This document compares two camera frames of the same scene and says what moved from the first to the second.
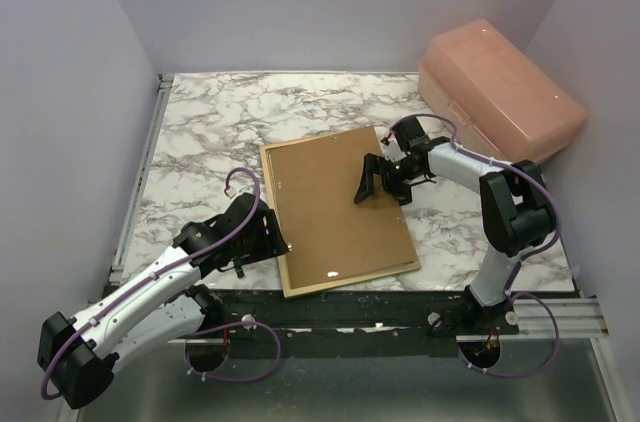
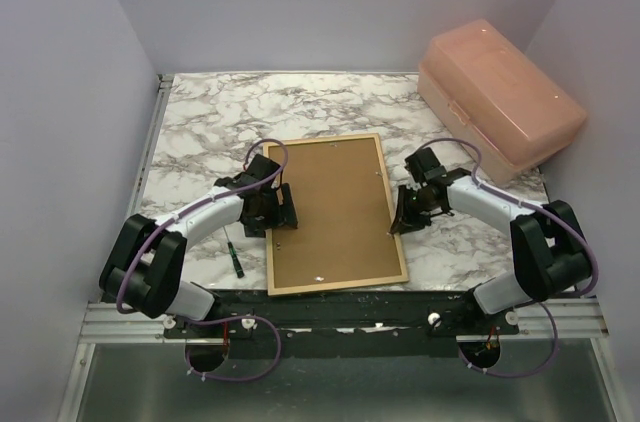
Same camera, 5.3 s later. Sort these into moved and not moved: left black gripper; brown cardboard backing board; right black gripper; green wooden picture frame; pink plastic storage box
Moved: left black gripper; right black gripper
Not moved: pink plastic storage box; green wooden picture frame; brown cardboard backing board
